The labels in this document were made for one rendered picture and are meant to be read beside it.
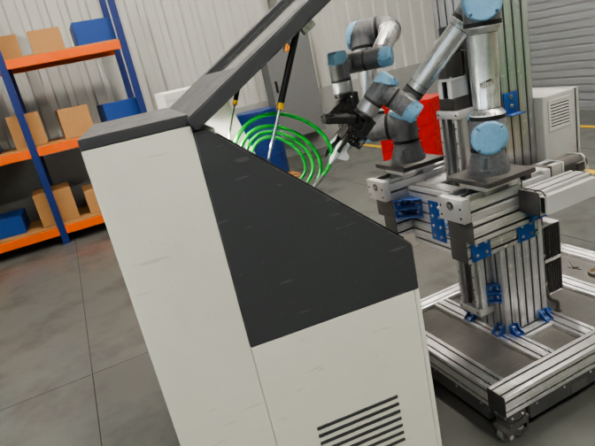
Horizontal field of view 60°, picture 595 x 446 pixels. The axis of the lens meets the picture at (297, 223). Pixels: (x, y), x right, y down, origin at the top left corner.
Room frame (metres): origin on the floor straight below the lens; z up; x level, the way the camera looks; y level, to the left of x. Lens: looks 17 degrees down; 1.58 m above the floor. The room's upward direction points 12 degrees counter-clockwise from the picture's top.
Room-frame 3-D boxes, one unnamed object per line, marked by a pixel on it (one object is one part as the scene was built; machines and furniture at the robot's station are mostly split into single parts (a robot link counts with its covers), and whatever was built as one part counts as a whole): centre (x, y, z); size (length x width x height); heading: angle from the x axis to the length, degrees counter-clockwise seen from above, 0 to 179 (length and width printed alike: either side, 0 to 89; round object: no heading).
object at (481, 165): (1.84, -0.73, 1.09); 0.15 x 0.15 x 0.10
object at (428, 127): (6.01, -1.57, 0.43); 0.70 x 0.46 x 0.86; 46
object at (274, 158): (6.89, 0.53, 0.51); 1.20 x 0.85 x 1.02; 109
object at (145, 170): (2.03, 0.53, 0.75); 1.40 x 0.28 x 1.50; 15
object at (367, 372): (1.79, 0.02, 0.39); 0.70 x 0.58 x 0.79; 15
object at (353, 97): (2.00, -0.28, 1.35); 0.09 x 0.08 x 0.12; 105
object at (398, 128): (2.30, -0.55, 1.20); 0.13 x 0.12 x 0.14; 66
